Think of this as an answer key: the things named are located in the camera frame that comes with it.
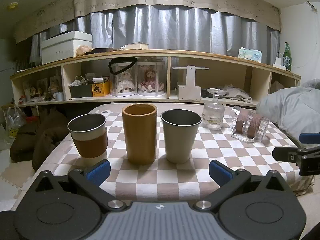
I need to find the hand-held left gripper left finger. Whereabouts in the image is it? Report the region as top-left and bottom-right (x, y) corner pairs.
(32, 159), (127, 212)

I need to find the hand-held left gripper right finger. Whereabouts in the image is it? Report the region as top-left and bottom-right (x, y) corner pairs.
(194, 159), (291, 212)

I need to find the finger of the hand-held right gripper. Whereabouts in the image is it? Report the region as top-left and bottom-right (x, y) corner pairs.
(272, 146), (305, 162)
(299, 132), (320, 145)

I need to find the steel cup with brown sleeve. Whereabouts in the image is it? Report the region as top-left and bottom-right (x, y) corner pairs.
(67, 113), (109, 166)

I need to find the clear cup with brown bands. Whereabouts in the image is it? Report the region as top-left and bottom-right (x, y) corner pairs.
(230, 105), (270, 144)

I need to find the plain grey steel cup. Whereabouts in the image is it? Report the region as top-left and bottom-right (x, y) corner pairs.
(160, 109), (202, 164)

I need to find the brown bamboo cup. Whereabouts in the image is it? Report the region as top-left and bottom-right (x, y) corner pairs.
(121, 103), (158, 166)

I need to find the grey duvet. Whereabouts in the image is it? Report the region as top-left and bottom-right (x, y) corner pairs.
(255, 78), (320, 143)

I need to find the checkered tablecloth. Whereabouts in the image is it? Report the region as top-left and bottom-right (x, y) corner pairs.
(37, 103), (316, 207)

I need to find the ribbed glass goblet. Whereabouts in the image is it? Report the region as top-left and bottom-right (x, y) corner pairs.
(202, 88), (226, 131)

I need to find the brown plush cloth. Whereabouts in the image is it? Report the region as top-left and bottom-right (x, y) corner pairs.
(9, 107), (70, 172)

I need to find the grey cloth pile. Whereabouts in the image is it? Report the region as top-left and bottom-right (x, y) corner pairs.
(219, 84), (253, 103)

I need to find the white charger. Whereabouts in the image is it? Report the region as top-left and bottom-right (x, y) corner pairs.
(272, 57), (288, 69)

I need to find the dark green box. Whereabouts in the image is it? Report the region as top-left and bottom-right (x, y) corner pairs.
(68, 83), (94, 99)

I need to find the yellow box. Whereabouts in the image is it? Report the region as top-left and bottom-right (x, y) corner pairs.
(91, 80), (111, 98)

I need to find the green glass bottle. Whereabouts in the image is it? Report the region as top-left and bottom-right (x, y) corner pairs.
(283, 42), (293, 71)

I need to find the foam puzzle mat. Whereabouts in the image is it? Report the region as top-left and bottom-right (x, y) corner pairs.
(0, 149), (38, 207)

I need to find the clear case with white doll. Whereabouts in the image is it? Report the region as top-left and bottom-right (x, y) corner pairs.
(109, 60), (138, 98)

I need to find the white wooden stand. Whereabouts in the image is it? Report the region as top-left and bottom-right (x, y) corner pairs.
(172, 65), (209, 102)

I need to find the plastic bag with smiley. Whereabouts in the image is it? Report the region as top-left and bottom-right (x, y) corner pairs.
(4, 104), (27, 138)

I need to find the black headband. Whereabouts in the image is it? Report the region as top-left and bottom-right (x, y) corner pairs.
(108, 57), (139, 76)

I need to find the tissue pack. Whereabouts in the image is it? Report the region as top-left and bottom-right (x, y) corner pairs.
(238, 48), (263, 63)

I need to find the clear case with pink doll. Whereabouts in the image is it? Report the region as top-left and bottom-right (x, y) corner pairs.
(136, 60), (166, 97)

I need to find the small figurine group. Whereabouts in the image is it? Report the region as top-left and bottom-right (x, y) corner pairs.
(22, 81), (38, 98)

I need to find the dark flat tray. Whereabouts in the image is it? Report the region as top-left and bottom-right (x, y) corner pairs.
(87, 47), (113, 54)

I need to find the crumpled beige bag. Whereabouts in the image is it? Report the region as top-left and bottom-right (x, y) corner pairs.
(75, 45), (93, 56)

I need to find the white storage box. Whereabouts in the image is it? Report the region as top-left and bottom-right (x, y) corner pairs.
(41, 30), (93, 65)

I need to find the cream flat box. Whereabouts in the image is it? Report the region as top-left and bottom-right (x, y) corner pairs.
(125, 43), (149, 51)

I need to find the long wooden shelf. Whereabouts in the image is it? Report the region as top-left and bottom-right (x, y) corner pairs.
(10, 49), (302, 108)

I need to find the grey curtain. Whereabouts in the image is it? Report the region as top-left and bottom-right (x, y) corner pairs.
(29, 4), (280, 66)

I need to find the white cable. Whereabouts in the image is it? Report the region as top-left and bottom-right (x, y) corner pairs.
(276, 52), (307, 87)

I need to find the wooden picture frame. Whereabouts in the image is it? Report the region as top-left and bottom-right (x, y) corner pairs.
(36, 78), (49, 96)

